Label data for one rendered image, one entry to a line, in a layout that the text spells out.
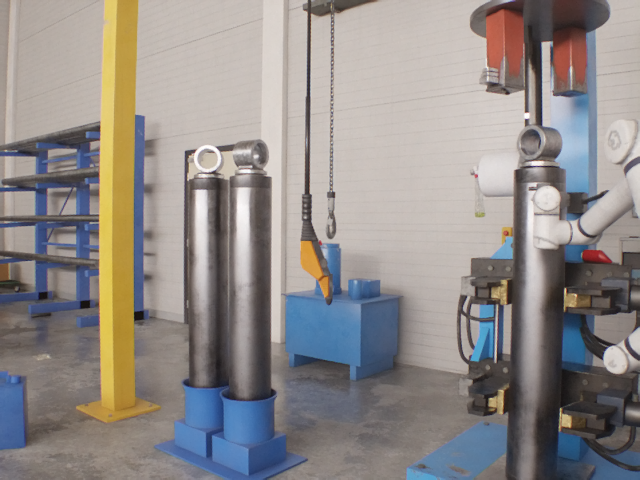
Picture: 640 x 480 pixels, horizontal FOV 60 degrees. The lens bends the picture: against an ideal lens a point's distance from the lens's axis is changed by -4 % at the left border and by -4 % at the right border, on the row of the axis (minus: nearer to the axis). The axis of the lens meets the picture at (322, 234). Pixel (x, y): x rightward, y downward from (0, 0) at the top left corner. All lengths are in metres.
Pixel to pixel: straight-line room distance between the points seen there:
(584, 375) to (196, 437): 1.95
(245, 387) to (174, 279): 4.65
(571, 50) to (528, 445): 1.67
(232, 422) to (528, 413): 1.40
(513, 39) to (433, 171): 2.68
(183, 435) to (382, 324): 2.12
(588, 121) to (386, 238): 2.75
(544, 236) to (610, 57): 2.72
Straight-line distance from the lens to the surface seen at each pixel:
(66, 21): 10.63
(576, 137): 2.91
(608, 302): 2.38
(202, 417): 3.20
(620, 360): 1.91
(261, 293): 2.85
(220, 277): 3.08
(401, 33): 5.43
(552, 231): 2.09
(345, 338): 4.66
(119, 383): 3.98
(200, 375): 3.16
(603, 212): 2.01
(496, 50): 2.46
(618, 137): 1.64
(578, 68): 2.72
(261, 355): 2.90
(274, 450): 3.07
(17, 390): 3.51
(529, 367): 2.50
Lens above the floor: 1.23
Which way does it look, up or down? 1 degrees down
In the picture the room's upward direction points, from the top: straight up
